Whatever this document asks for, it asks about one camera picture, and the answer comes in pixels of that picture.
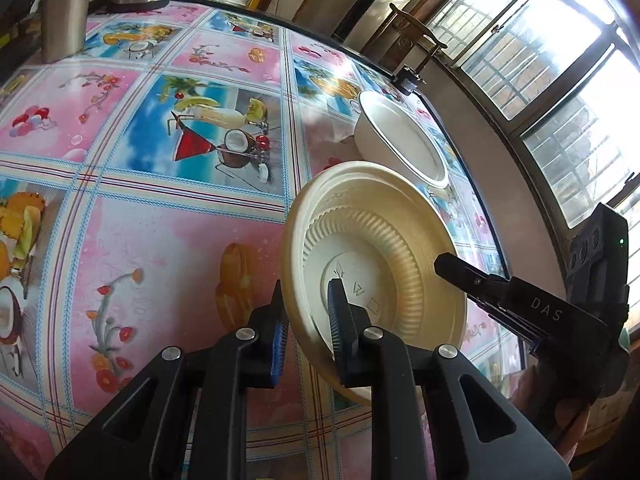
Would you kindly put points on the person's right hand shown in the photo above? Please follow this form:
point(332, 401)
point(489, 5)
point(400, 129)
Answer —
point(564, 421)

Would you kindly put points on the black table clamp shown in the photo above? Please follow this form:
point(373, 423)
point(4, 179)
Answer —
point(406, 80)

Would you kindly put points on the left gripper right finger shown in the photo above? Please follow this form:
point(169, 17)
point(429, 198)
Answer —
point(434, 416)

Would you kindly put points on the wooden chair by window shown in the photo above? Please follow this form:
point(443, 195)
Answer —
point(412, 33)

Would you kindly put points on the white foam bowl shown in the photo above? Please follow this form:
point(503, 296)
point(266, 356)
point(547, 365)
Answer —
point(387, 135)

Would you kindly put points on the slim steel thermos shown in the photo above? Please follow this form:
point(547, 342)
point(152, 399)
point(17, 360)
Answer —
point(63, 28)

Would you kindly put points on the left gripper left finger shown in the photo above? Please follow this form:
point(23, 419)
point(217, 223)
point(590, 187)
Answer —
point(184, 414)

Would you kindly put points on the colourful fruit print tablecloth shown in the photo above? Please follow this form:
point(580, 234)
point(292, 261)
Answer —
point(144, 188)

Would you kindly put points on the cream ribbed plastic bowl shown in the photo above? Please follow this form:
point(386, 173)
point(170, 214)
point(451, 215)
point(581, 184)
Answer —
point(375, 231)

